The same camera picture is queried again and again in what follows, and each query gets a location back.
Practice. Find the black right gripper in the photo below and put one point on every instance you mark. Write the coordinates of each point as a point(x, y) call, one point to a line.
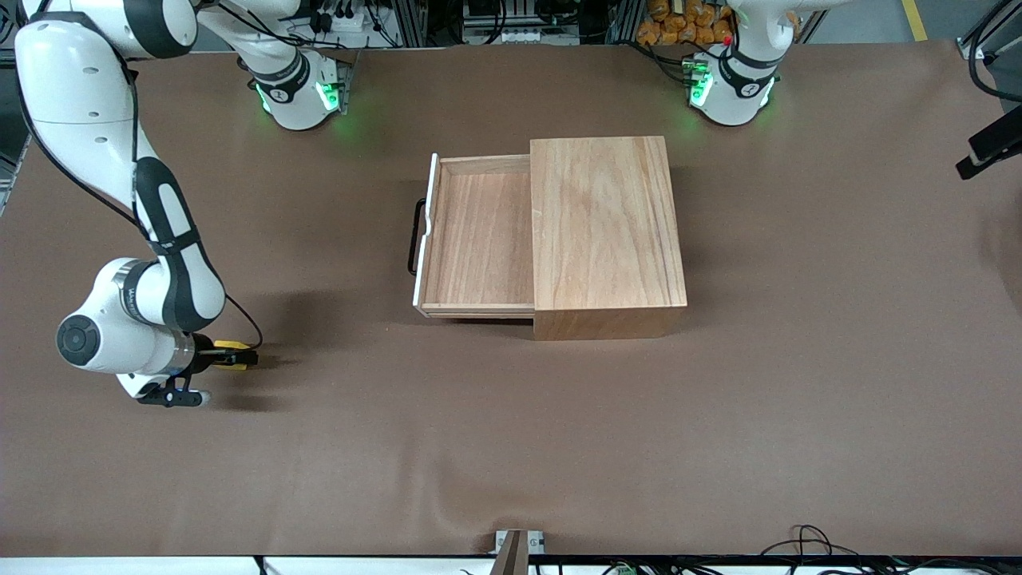
point(203, 353)

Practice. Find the yellow cube block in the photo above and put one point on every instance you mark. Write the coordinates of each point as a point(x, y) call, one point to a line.
point(227, 344)

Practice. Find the wooden drawer with white front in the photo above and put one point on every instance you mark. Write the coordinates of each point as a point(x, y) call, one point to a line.
point(479, 239)

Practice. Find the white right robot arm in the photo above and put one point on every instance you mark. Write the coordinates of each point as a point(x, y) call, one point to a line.
point(80, 80)

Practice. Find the light wooden drawer cabinet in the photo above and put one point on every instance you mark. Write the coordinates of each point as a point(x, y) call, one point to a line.
point(607, 224)

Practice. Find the brown table cover sheet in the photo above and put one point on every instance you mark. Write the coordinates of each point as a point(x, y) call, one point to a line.
point(511, 439)

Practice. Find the white power strip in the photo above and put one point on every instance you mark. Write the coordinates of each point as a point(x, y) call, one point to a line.
point(343, 20)

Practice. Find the bag of orange objects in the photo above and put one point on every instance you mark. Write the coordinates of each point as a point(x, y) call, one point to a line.
point(679, 28)

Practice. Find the metal table clamp bracket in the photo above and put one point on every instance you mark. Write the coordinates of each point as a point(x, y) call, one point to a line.
point(519, 551)

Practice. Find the black camera stand bracket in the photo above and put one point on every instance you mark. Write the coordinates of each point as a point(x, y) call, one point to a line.
point(994, 144)

